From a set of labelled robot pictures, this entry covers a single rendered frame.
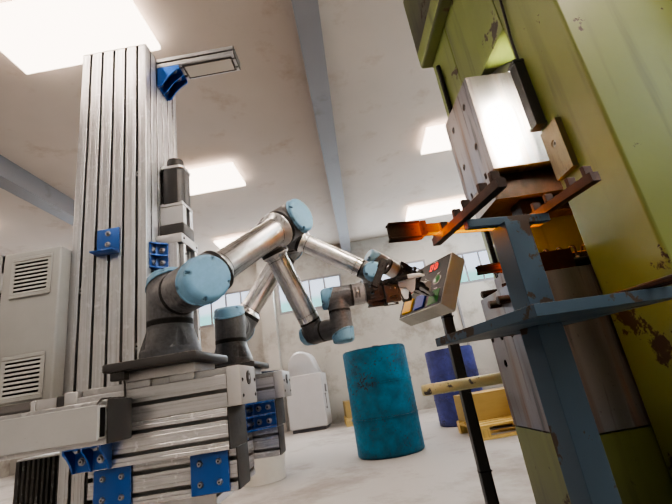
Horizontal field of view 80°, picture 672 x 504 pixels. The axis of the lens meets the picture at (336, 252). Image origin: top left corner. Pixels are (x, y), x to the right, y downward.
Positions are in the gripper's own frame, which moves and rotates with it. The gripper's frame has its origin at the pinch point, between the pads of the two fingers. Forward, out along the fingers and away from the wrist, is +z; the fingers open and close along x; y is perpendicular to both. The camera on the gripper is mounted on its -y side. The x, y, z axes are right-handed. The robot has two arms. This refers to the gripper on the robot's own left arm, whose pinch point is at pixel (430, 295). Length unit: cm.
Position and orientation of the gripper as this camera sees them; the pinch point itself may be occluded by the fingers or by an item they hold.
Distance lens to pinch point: 188.9
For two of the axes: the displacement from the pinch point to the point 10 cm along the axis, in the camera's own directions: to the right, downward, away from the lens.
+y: 3.2, -8.1, 4.9
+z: 8.5, 4.7, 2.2
